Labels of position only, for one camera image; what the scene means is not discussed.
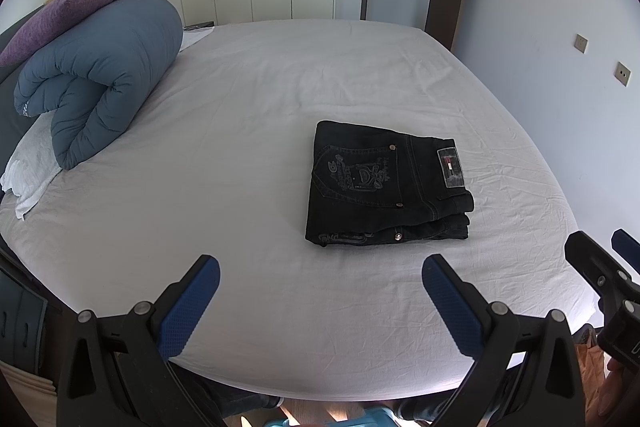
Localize person's right hand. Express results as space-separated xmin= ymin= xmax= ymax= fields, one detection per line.
xmin=597 ymin=354 xmax=640 ymax=425

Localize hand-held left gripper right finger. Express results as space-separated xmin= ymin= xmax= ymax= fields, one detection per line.
xmin=421 ymin=253 xmax=587 ymax=427

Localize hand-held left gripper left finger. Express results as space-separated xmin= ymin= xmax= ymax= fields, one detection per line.
xmin=55 ymin=254 xmax=222 ymax=427

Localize blue rolled duvet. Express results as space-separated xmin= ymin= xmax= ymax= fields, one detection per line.
xmin=14 ymin=0 xmax=184 ymax=170

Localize bed with white sheet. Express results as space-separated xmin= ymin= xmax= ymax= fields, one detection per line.
xmin=0 ymin=19 xmax=608 ymax=400

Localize person's right leg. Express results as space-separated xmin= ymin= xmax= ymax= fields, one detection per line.
xmin=394 ymin=394 xmax=453 ymax=424

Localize dark bedside cabinet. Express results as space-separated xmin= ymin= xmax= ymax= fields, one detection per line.
xmin=0 ymin=257 xmax=51 ymax=383

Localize black denim pants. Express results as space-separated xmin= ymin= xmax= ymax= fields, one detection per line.
xmin=305 ymin=121 xmax=475 ymax=248

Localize white pillow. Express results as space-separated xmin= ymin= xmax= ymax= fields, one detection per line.
xmin=0 ymin=112 xmax=66 ymax=220

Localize purple pillow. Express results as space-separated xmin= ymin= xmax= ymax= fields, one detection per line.
xmin=0 ymin=0 xmax=126 ymax=68

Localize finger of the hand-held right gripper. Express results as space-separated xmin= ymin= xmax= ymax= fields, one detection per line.
xmin=612 ymin=228 xmax=640 ymax=269
xmin=564 ymin=230 xmax=637 ymax=308

